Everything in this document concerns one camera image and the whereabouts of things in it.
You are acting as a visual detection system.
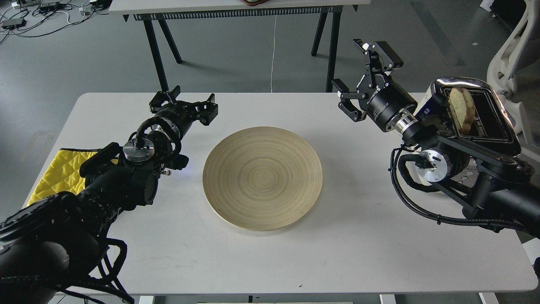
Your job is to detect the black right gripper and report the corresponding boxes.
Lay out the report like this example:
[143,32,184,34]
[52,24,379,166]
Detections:
[331,39,417,132]

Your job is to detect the silver toaster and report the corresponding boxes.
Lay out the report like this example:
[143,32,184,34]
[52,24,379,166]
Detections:
[416,77,522,195]

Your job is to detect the slice of bread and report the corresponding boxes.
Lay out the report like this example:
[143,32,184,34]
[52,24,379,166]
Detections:
[449,87,475,135]

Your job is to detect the yellow quilted cloth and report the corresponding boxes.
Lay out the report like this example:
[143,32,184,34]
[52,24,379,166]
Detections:
[25,148,101,207]

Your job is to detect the white hanging cable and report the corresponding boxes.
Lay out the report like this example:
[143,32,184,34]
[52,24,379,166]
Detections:
[270,16,278,92]

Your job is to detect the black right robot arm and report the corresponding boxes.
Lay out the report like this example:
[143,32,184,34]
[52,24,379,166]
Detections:
[332,39,540,239]

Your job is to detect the round wooden plate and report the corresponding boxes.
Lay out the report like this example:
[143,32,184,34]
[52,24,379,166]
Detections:
[202,126,323,231]

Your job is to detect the cables and adapters on floor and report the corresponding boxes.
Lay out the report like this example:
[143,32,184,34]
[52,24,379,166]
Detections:
[0,0,112,44]

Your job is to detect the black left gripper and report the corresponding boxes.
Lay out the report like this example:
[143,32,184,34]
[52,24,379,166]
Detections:
[150,85,218,132]

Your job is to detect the white background table black legs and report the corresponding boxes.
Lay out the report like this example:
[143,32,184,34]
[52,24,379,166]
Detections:
[108,0,370,92]

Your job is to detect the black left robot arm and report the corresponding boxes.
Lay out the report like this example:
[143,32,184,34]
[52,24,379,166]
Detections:
[0,86,218,304]

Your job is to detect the white office chair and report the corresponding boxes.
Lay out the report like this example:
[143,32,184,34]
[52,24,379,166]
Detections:
[487,0,539,146]

